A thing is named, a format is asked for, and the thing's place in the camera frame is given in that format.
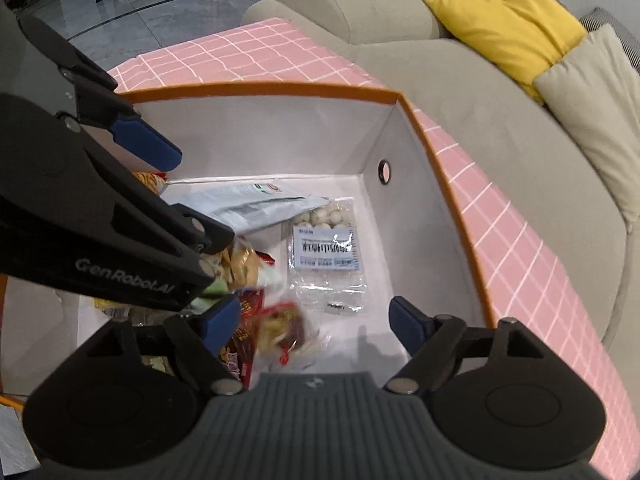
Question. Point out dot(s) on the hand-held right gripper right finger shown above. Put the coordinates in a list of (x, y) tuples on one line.
[(405, 325)]

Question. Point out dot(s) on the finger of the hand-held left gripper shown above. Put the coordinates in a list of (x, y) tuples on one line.
[(210, 240), (145, 142)]

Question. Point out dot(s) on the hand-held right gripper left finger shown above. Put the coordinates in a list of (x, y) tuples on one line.
[(222, 320)]

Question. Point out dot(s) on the yellow blue chips packet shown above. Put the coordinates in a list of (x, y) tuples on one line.
[(240, 267)]

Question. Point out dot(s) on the silver white snack packet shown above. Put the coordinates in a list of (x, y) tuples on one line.
[(240, 205)]

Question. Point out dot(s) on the red yellow clear snack packet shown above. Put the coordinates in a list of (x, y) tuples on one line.
[(285, 325)]

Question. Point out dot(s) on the clear packet of white balls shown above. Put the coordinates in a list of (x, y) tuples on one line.
[(325, 255)]

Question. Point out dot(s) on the orange cardboard box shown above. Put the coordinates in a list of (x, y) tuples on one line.
[(300, 130)]

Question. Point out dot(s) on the pink checked cloth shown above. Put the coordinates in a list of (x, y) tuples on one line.
[(525, 285)]

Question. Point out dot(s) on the beige sofa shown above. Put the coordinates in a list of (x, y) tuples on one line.
[(500, 125)]

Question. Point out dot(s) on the beige pillow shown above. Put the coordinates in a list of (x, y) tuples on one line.
[(600, 100)]

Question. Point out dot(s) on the yellow pillow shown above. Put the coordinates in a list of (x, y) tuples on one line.
[(500, 25)]

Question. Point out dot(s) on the grey mesh chair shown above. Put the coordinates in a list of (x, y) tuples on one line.
[(622, 35)]

